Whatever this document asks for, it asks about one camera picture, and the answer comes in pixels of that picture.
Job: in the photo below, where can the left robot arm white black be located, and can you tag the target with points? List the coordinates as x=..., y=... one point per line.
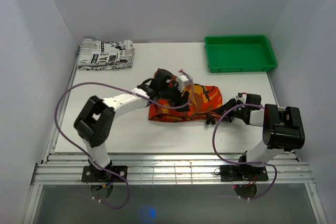
x=94, y=122

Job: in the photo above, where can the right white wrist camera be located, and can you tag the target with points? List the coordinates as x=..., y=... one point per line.
x=241, y=98

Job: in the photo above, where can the aluminium rail frame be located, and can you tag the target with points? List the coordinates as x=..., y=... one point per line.
x=159, y=153

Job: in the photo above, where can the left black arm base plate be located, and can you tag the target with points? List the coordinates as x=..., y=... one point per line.
x=92, y=175

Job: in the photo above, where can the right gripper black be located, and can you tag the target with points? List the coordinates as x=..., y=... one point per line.
x=231, y=102

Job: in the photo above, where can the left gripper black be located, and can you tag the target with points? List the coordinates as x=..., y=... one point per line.
x=179, y=101

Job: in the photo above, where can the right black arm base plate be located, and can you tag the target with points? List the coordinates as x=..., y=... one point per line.
x=234, y=173

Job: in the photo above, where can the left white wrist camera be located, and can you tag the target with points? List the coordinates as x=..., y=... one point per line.
x=183, y=80

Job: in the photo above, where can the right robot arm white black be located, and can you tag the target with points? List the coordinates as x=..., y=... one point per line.
x=282, y=131

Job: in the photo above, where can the green plastic tray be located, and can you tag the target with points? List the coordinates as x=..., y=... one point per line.
x=239, y=53

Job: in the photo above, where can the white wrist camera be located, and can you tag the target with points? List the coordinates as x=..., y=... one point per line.
x=241, y=98
x=183, y=80

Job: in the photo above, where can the folded newspaper print trousers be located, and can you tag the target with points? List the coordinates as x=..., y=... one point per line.
x=105, y=55

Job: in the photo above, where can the orange camouflage trousers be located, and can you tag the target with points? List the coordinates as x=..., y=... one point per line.
x=207, y=104

